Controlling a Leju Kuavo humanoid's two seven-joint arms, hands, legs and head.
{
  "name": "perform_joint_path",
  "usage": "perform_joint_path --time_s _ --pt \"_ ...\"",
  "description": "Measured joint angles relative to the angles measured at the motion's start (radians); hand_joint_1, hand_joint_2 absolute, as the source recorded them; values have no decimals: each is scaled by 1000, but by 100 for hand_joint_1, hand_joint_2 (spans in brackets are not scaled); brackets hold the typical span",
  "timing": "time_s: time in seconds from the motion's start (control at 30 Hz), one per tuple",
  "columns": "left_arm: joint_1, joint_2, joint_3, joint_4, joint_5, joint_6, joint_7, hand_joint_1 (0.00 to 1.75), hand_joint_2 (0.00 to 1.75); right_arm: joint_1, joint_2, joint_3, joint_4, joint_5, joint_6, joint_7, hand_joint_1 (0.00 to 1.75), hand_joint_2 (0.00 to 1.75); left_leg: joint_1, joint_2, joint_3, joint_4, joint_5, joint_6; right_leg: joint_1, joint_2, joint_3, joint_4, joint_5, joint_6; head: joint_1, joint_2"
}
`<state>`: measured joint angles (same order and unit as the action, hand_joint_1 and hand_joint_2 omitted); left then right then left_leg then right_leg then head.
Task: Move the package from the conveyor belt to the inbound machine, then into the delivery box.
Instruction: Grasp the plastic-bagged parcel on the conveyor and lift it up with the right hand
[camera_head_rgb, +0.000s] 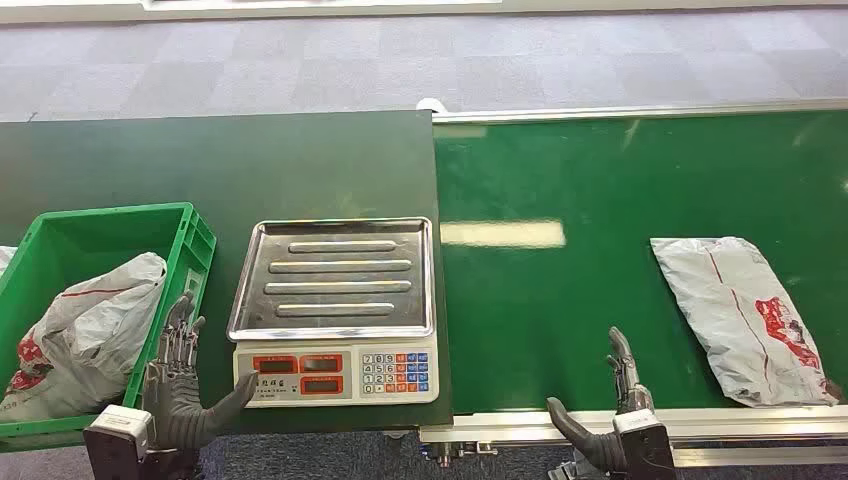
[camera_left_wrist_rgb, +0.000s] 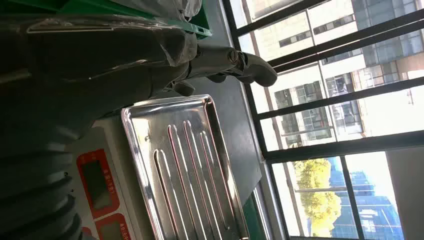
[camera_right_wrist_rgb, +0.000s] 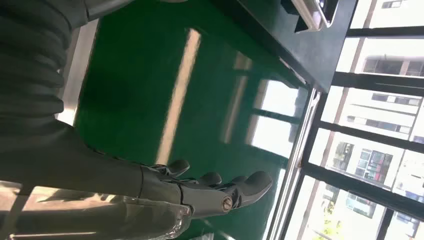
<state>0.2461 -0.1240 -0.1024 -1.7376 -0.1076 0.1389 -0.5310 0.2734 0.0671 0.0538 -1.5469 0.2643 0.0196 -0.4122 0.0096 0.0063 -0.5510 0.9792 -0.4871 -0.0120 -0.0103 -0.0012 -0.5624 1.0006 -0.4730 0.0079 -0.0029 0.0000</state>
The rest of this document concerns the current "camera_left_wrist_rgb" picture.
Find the stainless steel scale tray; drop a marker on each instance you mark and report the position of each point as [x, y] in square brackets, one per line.
[185, 165]

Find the white office building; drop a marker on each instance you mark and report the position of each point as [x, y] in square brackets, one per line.
[334, 20]

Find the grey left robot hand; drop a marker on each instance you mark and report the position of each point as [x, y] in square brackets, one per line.
[109, 63]

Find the green plastic crate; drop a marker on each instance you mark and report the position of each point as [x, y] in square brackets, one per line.
[99, 6]

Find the white electronic scale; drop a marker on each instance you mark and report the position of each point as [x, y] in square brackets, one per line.
[111, 136]

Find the yellow-green tree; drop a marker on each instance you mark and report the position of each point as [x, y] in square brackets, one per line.
[318, 202]

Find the blue glass building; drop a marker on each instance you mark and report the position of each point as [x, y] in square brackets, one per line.
[374, 208]

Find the black window frame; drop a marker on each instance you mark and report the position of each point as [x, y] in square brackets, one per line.
[331, 147]

